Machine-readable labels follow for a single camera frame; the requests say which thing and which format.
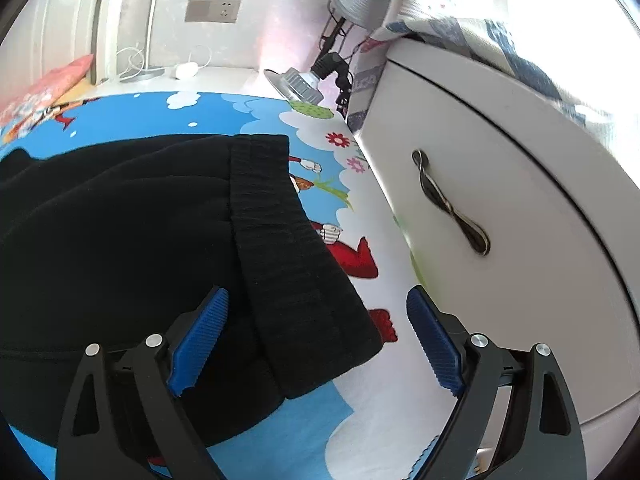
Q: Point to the grey wall outlet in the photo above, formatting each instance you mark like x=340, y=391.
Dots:
x=212, y=10

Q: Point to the silver clip lamp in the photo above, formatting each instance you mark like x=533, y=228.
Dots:
x=300, y=85

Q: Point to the black pants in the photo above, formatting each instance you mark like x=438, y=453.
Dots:
x=125, y=240

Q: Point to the plaid patterned cloth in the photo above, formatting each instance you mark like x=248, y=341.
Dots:
x=450, y=30

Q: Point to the cartoon printed bed sheet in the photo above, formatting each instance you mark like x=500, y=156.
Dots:
x=250, y=115

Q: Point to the grey round disc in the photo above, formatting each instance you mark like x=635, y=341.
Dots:
x=142, y=75

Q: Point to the white bedside cabinet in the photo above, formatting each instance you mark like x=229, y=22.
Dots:
x=525, y=185

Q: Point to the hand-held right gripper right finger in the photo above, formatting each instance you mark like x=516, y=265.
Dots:
x=432, y=340

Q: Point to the white headboard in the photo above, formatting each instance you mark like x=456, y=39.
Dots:
x=60, y=20

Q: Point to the pink printed pillow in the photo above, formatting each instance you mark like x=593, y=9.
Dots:
x=50, y=85

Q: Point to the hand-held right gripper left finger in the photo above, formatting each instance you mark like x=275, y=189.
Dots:
x=197, y=340

